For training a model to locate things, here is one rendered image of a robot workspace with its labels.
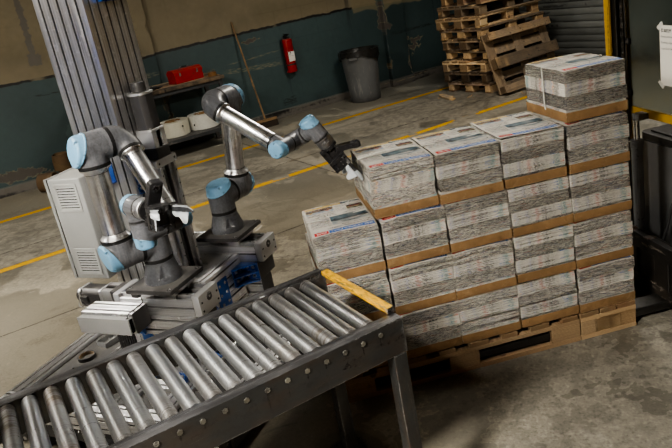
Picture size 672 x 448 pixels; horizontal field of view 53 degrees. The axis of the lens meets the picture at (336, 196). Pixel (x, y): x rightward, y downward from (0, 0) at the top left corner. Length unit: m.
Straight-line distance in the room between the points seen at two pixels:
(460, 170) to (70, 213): 1.68
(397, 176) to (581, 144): 0.82
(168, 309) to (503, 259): 1.46
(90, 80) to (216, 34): 6.77
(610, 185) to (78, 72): 2.32
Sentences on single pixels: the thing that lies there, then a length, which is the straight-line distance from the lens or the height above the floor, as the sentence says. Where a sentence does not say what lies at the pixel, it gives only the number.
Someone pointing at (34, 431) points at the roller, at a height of 0.80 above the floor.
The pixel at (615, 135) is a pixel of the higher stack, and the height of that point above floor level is 0.97.
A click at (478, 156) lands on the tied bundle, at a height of 1.01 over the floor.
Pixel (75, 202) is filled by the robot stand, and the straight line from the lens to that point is 3.04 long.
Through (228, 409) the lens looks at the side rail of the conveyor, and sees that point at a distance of 1.94.
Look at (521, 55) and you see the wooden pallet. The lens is 9.21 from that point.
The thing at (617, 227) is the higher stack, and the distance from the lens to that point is 3.31.
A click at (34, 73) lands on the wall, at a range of 8.99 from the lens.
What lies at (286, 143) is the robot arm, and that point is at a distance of 2.79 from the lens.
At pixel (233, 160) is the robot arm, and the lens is 3.11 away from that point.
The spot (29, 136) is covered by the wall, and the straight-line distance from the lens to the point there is 9.03.
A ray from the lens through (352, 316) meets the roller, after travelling 2.19.
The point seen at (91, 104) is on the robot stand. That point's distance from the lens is 2.86.
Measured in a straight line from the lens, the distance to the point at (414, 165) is 2.81.
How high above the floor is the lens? 1.84
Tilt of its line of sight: 18 degrees down
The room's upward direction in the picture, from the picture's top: 11 degrees counter-clockwise
